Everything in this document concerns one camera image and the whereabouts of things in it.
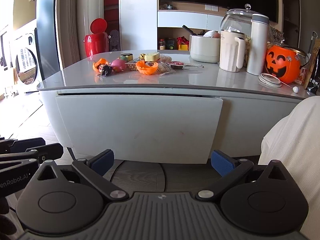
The clear snack bag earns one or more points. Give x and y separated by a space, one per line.
276 36

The orange pumpkin half shell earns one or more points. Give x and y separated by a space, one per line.
147 68

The red trash can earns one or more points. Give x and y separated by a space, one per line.
96 42

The wooden drawer with grey front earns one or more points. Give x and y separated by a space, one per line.
140 127

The white washing machine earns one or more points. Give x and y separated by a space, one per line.
27 62

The white ribbed pitcher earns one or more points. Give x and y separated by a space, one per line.
228 52

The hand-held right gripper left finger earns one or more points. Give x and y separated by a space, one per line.
102 163

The white wall socket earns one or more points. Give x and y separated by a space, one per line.
211 7

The dark toy figure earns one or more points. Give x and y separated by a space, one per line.
106 70

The person's white clothing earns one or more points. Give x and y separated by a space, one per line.
292 145

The white round container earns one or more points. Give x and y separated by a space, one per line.
203 50

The white ball on stick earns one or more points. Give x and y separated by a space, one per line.
295 89

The white wall shelf cabinet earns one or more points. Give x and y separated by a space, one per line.
175 18

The small brown jar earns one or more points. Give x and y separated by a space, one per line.
162 45

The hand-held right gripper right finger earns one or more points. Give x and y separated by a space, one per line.
222 163

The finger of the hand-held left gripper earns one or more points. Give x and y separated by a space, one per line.
27 144
51 151

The jelly cup with red lid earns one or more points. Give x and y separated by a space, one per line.
176 65

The white thermos bottle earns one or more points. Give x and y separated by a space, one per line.
258 47

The white crumpled paper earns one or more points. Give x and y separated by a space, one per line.
211 33

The orange pumpkin bucket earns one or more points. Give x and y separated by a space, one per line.
281 65

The yellow block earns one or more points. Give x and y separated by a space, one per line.
152 56

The green and yellow box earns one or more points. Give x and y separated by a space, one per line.
126 57

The black snack bag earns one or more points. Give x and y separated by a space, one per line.
312 85

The red and white box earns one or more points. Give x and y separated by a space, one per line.
302 76

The dark tall panel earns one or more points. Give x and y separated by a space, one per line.
47 30

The red toy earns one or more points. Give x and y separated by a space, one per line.
182 41

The grey ghost decoration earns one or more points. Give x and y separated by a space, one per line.
114 41

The metal jar lid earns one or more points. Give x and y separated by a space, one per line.
270 80

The grey oval table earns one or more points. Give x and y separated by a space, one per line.
175 80

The peanut snack packet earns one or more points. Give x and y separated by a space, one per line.
131 66

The dark toy vehicle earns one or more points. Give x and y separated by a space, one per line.
171 44

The clear glass jar with lid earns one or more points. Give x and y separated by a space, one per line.
236 20

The thin white packet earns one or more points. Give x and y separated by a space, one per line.
194 65

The small shelf ornament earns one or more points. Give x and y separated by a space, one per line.
170 6

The yellow toy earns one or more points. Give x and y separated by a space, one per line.
183 47

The orange toy piece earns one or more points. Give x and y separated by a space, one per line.
99 63

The gold bell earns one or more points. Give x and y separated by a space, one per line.
142 56

